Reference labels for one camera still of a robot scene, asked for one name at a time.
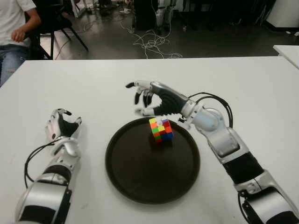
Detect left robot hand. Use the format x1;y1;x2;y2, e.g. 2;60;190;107
45;108;83;142

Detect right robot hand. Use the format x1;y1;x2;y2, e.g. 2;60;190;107
125;80;196;117

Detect multicoloured Rubik's cube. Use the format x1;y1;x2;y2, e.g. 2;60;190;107
149;118;174;143

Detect dark brown round plate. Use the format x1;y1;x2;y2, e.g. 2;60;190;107
105;117;201;205

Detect white humanoid robot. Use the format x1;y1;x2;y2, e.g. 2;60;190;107
156;0;178;35

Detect black cabinet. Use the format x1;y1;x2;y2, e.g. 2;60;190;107
134;0;159;30

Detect black chair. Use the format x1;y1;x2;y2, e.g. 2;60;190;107
25;0;89;60

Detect person in white shirt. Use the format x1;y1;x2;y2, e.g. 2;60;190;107
0;0;42;87

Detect white side table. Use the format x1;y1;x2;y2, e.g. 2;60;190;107
272;44;299;70

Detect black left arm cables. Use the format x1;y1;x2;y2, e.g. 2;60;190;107
24;142;57;189

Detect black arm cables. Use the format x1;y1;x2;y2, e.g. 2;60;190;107
190;92;234;128
24;142;57;189

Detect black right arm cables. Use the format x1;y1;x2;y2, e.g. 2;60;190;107
190;92;234;128

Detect tangled white floor cable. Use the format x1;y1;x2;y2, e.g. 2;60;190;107
120;21;183;59

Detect white frame desk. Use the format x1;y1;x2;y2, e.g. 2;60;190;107
70;0;93;18

